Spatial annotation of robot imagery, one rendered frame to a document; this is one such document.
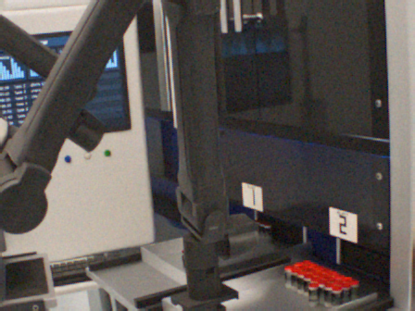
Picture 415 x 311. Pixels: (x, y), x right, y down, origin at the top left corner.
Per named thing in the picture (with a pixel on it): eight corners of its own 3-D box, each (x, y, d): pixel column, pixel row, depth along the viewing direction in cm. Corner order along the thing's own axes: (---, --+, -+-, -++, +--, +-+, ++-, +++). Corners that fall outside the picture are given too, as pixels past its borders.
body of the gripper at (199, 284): (240, 302, 109) (238, 261, 107) (188, 317, 104) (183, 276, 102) (220, 291, 114) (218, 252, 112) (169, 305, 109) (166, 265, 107)
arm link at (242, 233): (180, 190, 105) (206, 213, 99) (240, 178, 111) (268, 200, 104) (178, 252, 111) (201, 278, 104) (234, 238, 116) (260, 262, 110)
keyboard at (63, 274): (142, 255, 189) (141, 247, 189) (154, 269, 177) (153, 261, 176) (9, 278, 176) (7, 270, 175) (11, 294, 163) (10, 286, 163)
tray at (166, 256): (253, 231, 179) (252, 219, 178) (311, 255, 157) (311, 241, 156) (142, 260, 162) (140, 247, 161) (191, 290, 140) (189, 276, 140)
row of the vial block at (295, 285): (291, 284, 139) (290, 264, 138) (345, 308, 124) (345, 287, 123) (282, 286, 138) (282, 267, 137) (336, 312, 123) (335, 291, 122)
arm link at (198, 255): (175, 230, 107) (192, 237, 102) (211, 221, 110) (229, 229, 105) (179, 268, 109) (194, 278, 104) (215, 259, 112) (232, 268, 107)
